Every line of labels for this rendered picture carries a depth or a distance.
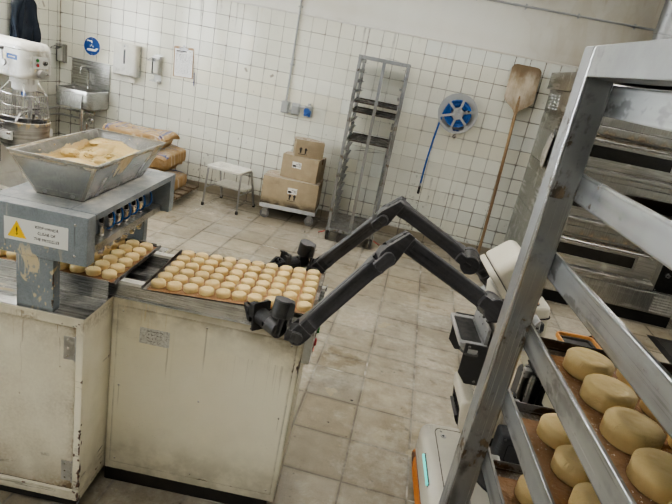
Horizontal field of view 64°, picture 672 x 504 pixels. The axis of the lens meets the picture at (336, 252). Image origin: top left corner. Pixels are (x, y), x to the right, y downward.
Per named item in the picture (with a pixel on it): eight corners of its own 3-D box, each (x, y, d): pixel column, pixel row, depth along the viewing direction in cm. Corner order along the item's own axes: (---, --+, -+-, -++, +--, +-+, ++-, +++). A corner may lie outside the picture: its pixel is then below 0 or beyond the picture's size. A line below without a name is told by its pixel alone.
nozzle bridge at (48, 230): (-16, 298, 173) (-20, 196, 162) (97, 233, 241) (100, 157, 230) (84, 319, 173) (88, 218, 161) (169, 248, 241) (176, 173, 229)
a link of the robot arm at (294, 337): (300, 345, 171) (300, 335, 179) (311, 312, 169) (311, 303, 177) (263, 334, 169) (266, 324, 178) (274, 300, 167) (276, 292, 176)
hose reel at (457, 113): (454, 199, 596) (481, 97, 559) (454, 202, 580) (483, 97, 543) (417, 191, 600) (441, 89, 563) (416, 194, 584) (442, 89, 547)
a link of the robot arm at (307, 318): (400, 262, 166) (394, 254, 176) (387, 248, 164) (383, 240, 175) (296, 352, 170) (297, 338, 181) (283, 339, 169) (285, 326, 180)
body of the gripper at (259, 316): (248, 328, 180) (260, 339, 175) (251, 301, 177) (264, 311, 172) (264, 325, 185) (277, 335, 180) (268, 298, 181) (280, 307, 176)
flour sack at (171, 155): (164, 172, 539) (165, 155, 533) (123, 163, 539) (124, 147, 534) (188, 160, 607) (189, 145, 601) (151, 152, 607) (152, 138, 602)
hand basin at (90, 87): (136, 143, 638) (142, 46, 602) (118, 147, 602) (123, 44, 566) (58, 126, 648) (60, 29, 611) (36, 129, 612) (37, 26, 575)
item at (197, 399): (100, 483, 218) (110, 281, 189) (137, 429, 251) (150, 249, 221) (270, 519, 217) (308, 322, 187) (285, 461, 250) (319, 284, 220)
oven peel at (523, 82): (461, 258, 582) (513, 62, 540) (461, 258, 587) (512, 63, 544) (489, 265, 579) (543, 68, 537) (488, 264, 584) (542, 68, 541)
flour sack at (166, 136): (96, 138, 553) (97, 122, 548) (115, 133, 593) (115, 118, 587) (166, 152, 554) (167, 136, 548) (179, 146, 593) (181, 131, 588)
